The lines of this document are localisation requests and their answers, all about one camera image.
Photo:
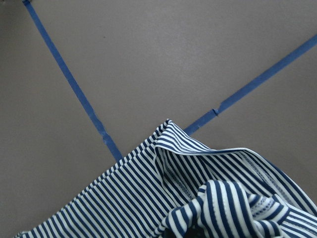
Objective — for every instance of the blue white striped polo shirt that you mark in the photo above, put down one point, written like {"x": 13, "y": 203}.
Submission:
{"x": 173, "y": 186}

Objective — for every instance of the brown table cover mat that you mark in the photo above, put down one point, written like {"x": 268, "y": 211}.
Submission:
{"x": 140, "y": 62}

